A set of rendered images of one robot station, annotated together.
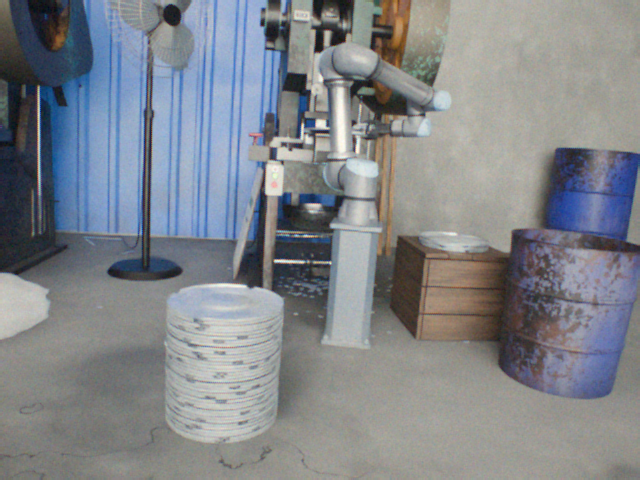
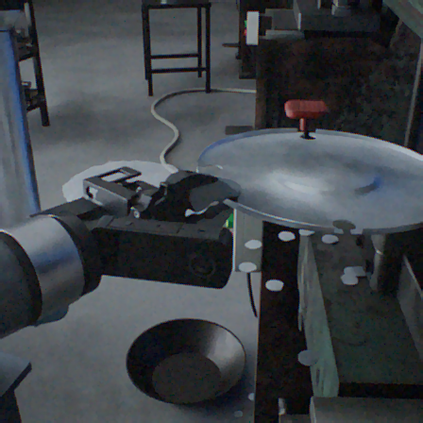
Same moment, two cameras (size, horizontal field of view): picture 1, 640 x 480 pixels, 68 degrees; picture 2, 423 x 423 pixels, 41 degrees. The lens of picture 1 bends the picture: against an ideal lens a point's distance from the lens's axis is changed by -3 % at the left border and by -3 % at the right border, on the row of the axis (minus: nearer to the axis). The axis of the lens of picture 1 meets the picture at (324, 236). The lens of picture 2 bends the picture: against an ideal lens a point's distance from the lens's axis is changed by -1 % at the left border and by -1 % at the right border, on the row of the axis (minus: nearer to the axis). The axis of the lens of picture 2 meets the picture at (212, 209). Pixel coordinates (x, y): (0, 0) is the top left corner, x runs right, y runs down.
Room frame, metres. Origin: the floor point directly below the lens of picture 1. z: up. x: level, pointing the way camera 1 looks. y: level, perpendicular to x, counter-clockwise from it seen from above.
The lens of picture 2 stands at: (2.31, -0.60, 1.07)
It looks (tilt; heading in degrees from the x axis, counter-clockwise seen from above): 29 degrees down; 103
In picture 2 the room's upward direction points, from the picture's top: straight up
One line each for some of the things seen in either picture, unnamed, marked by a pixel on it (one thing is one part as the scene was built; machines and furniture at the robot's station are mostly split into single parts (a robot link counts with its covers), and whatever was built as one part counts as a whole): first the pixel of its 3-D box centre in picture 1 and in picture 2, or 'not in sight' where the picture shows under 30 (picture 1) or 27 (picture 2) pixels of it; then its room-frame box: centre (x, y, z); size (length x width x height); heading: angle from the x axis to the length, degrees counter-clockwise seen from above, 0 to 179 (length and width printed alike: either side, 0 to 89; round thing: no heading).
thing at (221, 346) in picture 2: not in sight; (186, 366); (2.01, 0.41, 0.04); 0.30 x 0.30 x 0.07
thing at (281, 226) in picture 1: (312, 226); not in sight; (2.55, 0.06, 0.31); 0.43 x 0.42 x 0.01; 100
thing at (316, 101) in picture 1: (324, 83); not in sight; (2.50, 0.05, 1.04); 0.17 x 0.15 x 0.30; 10
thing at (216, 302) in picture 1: (226, 301); not in sight; (1.18, 0.23, 0.31); 0.29 x 0.29 x 0.01
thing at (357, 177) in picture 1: (360, 177); not in sight; (1.80, -0.12, 0.62); 0.13 x 0.12 x 0.14; 27
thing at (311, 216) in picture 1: (313, 216); not in sight; (2.54, 0.06, 0.36); 0.34 x 0.34 x 0.10
